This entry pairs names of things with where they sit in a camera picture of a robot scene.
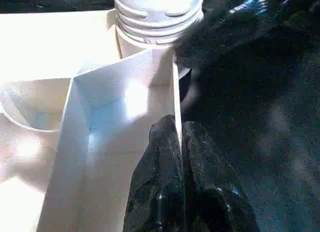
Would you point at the white plastic table leg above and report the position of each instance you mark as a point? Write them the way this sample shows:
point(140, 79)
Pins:
point(155, 6)

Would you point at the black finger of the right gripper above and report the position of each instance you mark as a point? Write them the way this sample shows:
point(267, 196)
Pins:
point(212, 39)

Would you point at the white plastic table top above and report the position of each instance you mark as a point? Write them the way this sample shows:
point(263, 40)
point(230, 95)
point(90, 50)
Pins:
point(37, 41)

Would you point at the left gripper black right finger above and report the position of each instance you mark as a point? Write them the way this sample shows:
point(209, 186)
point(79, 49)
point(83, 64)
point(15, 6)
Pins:
point(210, 179)

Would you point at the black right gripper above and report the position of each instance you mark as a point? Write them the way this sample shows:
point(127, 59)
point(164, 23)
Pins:
point(287, 9)

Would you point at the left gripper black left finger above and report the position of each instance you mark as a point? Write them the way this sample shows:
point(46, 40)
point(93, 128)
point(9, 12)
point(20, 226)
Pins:
point(157, 179)

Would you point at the black shiny mat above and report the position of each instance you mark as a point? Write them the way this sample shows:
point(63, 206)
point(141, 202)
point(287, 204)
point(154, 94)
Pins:
point(262, 116)

